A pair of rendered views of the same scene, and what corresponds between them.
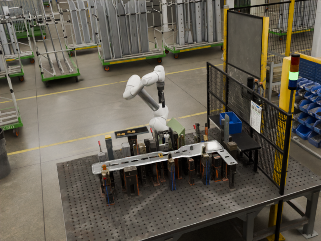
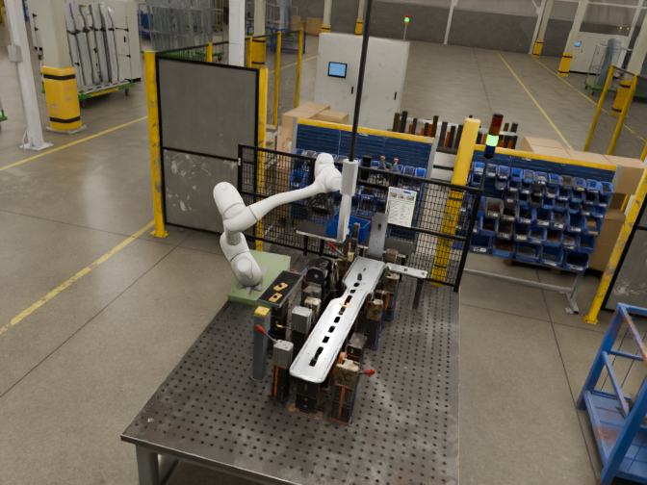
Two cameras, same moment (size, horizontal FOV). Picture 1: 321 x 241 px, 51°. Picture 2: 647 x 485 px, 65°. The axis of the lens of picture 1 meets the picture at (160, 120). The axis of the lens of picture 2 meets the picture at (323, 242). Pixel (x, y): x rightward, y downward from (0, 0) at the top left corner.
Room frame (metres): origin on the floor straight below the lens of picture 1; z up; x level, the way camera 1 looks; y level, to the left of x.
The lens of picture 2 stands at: (1.92, 2.39, 2.70)
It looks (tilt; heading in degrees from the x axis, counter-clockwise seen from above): 26 degrees down; 299
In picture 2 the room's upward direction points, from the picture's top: 6 degrees clockwise
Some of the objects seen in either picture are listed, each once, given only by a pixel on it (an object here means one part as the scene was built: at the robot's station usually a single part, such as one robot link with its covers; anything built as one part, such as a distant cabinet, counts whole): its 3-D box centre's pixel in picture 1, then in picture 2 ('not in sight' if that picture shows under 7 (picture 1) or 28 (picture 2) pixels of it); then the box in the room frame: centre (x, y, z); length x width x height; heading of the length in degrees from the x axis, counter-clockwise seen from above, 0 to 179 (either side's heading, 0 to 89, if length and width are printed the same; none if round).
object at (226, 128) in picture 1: (226, 129); (377, 234); (3.19, -0.69, 1.17); 0.12 x 0.01 x 0.34; 13
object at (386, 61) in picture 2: not in sight; (359, 82); (6.39, -6.46, 1.22); 1.60 x 0.54 x 2.45; 18
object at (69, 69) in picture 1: (53, 45); not in sight; (9.51, 2.81, 0.88); 1.91 x 1.00 x 1.76; 19
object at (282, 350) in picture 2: (103, 168); (281, 371); (3.07, 0.64, 0.88); 0.11 x 0.10 x 0.36; 13
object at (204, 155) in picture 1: (205, 168); (388, 297); (2.93, -0.42, 0.87); 0.12 x 0.09 x 0.35; 13
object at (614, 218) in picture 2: not in sight; (565, 207); (2.22, -3.93, 0.67); 1.20 x 0.80 x 1.35; 20
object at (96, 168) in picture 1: (158, 156); (345, 307); (3.02, 0.04, 1.00); 1.38 x 0.22 x 0.02; 103
